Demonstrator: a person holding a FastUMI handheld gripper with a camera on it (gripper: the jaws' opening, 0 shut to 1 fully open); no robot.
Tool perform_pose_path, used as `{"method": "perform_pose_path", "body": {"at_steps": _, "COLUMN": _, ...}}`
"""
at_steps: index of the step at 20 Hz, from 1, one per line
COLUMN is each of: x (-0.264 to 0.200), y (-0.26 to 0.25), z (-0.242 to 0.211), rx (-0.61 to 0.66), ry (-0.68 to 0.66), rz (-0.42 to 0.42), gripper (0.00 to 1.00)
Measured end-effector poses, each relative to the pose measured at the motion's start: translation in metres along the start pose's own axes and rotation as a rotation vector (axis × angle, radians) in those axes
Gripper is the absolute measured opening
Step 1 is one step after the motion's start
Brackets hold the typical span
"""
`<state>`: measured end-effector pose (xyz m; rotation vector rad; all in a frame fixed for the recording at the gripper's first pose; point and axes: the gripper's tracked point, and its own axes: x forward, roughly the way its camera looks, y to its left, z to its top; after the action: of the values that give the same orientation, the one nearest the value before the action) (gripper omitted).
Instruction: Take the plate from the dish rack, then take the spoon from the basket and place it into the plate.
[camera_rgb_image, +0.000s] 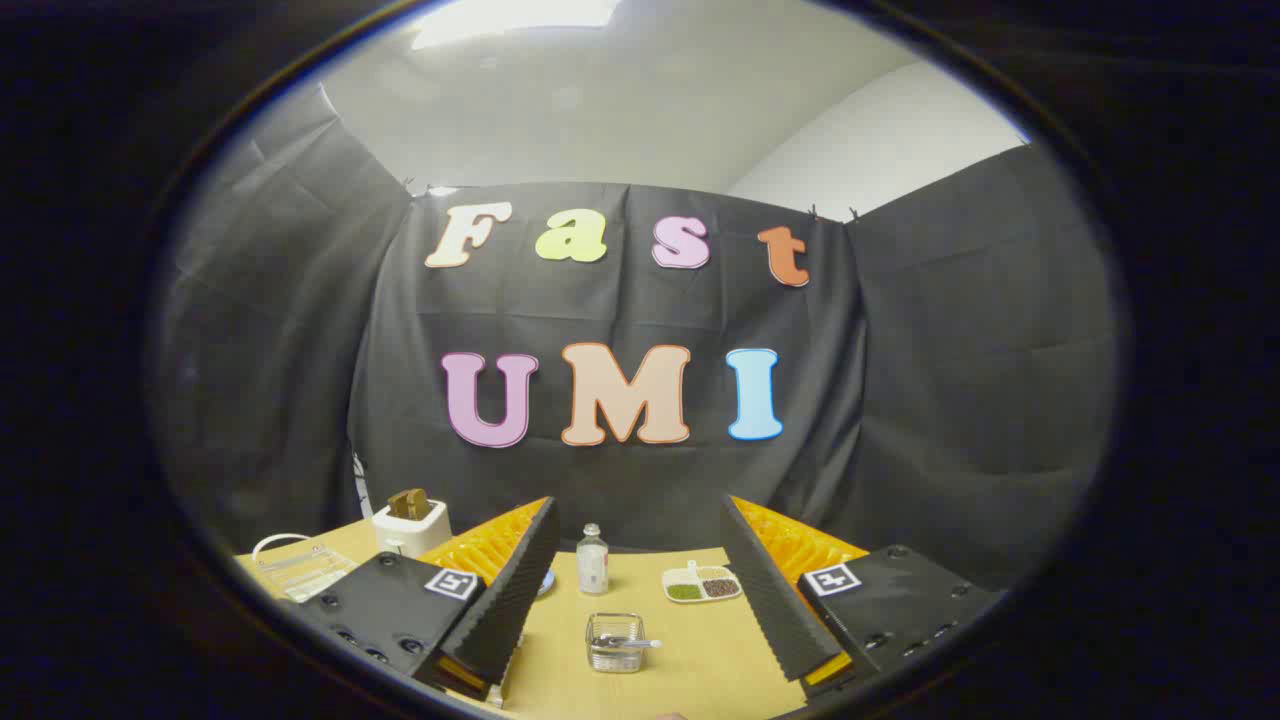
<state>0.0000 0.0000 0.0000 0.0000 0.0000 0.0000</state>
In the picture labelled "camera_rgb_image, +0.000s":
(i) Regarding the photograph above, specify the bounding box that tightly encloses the clear wire basket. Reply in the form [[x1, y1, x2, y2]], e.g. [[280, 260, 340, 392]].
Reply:
[[585, 612, 647, 674]]

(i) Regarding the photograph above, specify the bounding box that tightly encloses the white divided condiment dish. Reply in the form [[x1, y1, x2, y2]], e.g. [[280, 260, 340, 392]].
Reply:
[[662, 561, 743, 604]]

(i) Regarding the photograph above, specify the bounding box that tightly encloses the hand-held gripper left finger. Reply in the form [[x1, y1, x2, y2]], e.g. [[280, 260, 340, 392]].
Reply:
[[283, 497, 562, 703]]

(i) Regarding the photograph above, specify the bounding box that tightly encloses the clear dish rack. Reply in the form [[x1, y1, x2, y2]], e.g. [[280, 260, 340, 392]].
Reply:
[[251, 533, 359, 604]]

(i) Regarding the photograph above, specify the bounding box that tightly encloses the black backdrop cloth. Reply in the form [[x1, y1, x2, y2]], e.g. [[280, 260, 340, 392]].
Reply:
[[150, 85, 1118, 593]]

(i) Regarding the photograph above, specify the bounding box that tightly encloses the white toaster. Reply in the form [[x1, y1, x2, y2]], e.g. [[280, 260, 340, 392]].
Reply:
[[372, 497, 453, 560]]

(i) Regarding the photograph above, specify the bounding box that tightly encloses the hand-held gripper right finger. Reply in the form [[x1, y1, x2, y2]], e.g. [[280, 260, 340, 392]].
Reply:
[[720, 494, 1004, 691]]

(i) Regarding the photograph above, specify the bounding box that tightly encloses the clear glass bottle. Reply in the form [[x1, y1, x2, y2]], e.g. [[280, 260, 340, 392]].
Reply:
[[576, 523, 610, 597]]

